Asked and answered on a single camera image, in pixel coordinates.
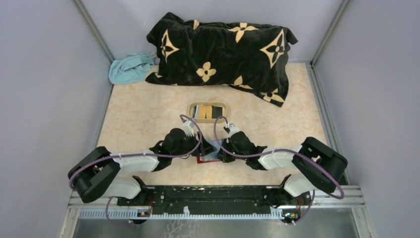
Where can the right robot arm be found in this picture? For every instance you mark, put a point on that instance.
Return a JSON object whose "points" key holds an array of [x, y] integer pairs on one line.
{"points": [[320, 167]]}

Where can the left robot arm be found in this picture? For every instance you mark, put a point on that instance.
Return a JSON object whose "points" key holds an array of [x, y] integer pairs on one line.
{"points": [[102, 173]]}

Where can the light blue cloth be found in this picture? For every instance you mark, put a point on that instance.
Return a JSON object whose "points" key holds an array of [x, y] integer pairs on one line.
{"points": [[132, 69]]}

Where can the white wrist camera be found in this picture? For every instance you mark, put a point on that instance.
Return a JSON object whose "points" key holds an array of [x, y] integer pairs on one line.
{"points": [[231, 129], [188, 128]]}

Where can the black cream patterned blanket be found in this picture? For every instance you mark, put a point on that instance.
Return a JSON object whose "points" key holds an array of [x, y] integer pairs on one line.
{"points": [[245, 56]]}

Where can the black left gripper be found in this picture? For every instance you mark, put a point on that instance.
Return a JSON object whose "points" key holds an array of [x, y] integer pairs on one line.
{"points": [[206, 148]]}

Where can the aluminium frame rail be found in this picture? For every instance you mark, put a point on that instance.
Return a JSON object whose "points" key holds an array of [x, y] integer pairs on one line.
{"points": [[107, 208]]}

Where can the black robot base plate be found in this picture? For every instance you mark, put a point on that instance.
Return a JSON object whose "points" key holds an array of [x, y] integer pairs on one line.
{"points": [[215, 200]]}

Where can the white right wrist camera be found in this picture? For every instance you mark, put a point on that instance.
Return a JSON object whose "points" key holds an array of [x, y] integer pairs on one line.
{"points": [[231, 129]]}

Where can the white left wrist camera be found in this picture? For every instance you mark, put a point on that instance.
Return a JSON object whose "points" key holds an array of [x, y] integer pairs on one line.
{"points": [[188, 128]]}

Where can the red leather card holder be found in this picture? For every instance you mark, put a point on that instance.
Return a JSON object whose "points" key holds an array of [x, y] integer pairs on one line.
{"points": [[212, 157]]}

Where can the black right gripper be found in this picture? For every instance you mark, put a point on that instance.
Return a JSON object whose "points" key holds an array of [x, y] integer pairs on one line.
{"points": [[225, 157]]}

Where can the beige oval tray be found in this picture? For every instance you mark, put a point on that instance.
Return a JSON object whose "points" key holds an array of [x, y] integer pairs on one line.
{"points": [[190, 110]]}

